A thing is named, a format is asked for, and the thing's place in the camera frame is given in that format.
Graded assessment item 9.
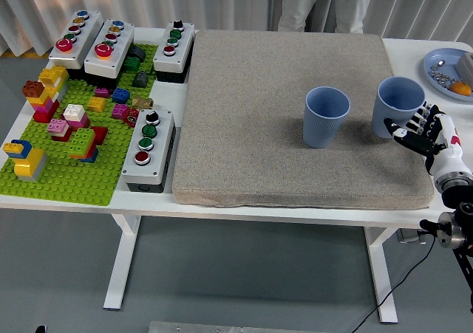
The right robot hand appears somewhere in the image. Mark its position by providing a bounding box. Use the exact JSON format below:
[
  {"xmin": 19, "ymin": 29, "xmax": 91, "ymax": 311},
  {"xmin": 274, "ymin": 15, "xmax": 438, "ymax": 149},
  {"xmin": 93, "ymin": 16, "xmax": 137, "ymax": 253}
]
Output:
[{"xmin": 382, "ymin": 102, "xmax": 465, "ymax": 179}]

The blue ribbed cup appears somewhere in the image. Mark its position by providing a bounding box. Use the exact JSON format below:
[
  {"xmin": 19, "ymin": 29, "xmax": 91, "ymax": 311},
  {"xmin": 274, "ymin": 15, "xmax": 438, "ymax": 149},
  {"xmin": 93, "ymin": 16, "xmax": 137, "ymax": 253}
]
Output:
[
  {"xmin": 370, "ymin": 76, "xmax": 426, "ymax": 140},
  {"xmin": 302, "ymin": 86, "xmax": 351, "ymax": 149}
]

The small orange fruit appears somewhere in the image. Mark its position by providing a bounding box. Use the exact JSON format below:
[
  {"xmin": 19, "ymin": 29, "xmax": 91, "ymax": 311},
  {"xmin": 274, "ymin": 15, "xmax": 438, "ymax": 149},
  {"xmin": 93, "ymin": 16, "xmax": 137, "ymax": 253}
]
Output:
[{"xmin": 450, "ymin": 80, "xmax": 473, "ymax": 97}]

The grey power box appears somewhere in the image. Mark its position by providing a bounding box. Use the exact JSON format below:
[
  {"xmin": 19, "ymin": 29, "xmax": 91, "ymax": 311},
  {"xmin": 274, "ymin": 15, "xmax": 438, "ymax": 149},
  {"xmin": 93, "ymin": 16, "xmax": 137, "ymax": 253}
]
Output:
[{"xmin": 398, "ymin": 229, "xmax": 426, "ymax": 244}]

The grey metal block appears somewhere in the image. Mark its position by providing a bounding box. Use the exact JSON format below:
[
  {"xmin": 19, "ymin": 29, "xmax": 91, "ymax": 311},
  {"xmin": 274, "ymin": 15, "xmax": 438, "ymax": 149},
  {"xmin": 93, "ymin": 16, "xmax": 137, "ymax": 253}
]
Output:
[{"xmin": 455, "ymin": 51, "xmax": 473, "ymax": 75}]

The light blue plate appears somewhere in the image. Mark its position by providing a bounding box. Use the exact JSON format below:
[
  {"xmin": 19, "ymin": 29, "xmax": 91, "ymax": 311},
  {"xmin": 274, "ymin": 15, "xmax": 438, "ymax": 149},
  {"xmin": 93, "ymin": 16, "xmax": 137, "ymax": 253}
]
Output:
[{"xmin": 423, "ymin": 47, "xmax": 473, "ymax": 102}]

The white table leg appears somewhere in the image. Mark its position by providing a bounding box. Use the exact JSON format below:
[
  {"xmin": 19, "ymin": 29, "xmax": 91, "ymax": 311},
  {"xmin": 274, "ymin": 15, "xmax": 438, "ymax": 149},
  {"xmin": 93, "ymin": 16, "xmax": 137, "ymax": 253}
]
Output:
[
  {"xmin": 102, "ymin": 214, "xmax": 142, "ymax": 310},
  {"xmin": 363, "ymin": 226, "xmax": 399, "ymax": 325}
]

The green lego baseplate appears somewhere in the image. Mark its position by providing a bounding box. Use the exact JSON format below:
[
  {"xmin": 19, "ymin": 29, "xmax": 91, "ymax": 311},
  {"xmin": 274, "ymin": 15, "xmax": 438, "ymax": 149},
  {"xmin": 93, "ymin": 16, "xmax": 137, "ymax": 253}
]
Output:
[{"xmin": 0, "ymin": 43, "xmax": 160, "ymax": 207}]

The yellow blue grey lego figure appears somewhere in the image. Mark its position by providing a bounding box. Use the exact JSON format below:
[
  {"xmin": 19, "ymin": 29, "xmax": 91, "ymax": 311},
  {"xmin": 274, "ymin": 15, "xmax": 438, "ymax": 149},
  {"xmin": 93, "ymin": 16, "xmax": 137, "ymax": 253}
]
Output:
[{"xmin": 2, "ymin": 139, "xmax": 50, "ymax": 183}]

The green red blue lego stack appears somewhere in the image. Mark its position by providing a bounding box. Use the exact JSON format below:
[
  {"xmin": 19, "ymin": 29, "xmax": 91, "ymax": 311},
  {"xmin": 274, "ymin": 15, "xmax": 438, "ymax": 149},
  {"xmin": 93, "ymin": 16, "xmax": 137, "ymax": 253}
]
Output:
[{"xmin": 67, "ymin": 126, "xmax": 109, "ymax": 164}]

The grey-brown mat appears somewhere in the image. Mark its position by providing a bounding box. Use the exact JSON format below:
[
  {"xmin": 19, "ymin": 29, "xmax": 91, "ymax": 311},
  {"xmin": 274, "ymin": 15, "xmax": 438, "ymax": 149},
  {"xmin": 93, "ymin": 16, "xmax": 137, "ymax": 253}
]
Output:
[{"xmin": 171, "ymin": 29, "xmax": 435, "ymax": 210}]

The pink and red lego stack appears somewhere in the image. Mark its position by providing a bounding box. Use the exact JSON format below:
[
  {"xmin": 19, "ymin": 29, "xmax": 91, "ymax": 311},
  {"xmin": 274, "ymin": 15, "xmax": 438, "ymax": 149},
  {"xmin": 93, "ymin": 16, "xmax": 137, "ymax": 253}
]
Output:
[{"xmin": 47, "ymin": 118, "xmax": 74, "ymax": 143}]

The person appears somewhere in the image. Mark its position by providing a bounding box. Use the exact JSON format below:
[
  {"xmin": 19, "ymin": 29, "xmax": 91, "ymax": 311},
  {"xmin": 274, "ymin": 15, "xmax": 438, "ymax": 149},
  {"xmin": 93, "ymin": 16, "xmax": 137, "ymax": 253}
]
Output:
[{"xmin": 276, "ymin": 0, "xmax": 378, "ymax": 35}]

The white and magenta lego stack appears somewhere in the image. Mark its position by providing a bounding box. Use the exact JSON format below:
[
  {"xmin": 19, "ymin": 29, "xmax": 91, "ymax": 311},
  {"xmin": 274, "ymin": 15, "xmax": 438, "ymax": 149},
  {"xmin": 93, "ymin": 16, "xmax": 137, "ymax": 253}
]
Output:
[{"xmin": 62, "ymin": 103, "xmax": 92, "ymax": 130}]

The tall multicolour lego tower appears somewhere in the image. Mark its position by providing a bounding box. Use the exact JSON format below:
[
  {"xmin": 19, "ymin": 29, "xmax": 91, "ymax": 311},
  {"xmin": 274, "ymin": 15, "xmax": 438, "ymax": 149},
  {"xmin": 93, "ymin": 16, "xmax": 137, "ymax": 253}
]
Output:
[{"xmin": 21, "ymin": 65, "xmax": 71, "ymax": 124}]

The white four-button control box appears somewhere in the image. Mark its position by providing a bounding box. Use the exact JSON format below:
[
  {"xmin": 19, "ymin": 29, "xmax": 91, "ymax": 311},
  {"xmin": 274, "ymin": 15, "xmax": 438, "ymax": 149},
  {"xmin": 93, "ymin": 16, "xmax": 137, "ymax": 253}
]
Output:
[
  {"xmin": 120, "ymin": 109, "xmax": 181, "ymax": 193},
  {"xmin": 152, "ymin": 20, "xmax": 196, "ymax": 85}
]

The yellow lego brick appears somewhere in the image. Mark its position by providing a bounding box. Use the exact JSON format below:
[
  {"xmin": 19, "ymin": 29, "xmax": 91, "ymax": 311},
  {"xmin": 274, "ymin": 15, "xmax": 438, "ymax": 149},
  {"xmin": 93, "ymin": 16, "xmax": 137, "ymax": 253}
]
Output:
[{"xmin": 86, "ymin": 96, "xmax": 108, "ymax": 113}]

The pink magenta lego brick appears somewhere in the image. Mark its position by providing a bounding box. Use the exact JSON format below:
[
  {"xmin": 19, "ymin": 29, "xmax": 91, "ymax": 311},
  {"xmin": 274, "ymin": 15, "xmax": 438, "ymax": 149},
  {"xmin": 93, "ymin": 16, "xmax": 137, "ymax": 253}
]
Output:
[{"xmin": 111, "ymin": 103, "xmax": 130, "ymax": 120}]

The blue lego brick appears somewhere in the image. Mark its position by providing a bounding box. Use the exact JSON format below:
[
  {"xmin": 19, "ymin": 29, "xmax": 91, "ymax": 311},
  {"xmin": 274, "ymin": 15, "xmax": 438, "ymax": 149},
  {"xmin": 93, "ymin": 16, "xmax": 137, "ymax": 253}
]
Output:
[{"xmin": 111, "ymin": 87, "xmax": 132, "ymax": 104}]

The grey sloped lego brick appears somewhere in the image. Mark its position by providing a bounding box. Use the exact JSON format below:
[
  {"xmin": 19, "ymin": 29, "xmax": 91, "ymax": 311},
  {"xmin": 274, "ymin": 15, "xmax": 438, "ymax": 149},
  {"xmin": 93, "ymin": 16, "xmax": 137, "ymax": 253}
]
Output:
[{"xmin": 132, "ymin": 70, "xmax": 150, "ymax": 88}]

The dark grey curved lego brick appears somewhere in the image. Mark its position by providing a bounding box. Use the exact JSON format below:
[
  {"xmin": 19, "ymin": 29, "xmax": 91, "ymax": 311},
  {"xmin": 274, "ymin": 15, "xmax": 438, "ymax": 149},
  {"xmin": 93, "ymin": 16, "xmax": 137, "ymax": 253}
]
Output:
[{"xmin": 127, "ymin": 46, "xmax": 147, "ymax": 62}]

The white five-button control box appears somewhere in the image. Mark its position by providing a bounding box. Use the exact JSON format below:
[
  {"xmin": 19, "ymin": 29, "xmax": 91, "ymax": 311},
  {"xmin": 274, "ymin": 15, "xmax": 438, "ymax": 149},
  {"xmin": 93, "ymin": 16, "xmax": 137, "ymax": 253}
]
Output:
[
  {"xmin": 48, "ymin": 10, "xmax": 104, "ymax": 80},
  {"xmin": 84, "ymin": 18, "xmax": 136, "ymax": 89}
]

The black power cable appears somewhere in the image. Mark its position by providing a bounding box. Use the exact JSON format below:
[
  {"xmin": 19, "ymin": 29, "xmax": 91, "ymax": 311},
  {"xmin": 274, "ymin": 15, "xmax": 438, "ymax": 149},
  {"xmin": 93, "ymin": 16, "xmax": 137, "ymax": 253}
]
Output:
[{"xmin": 350, "ymin": 236, "xmax": 436, "ymax": 333}]

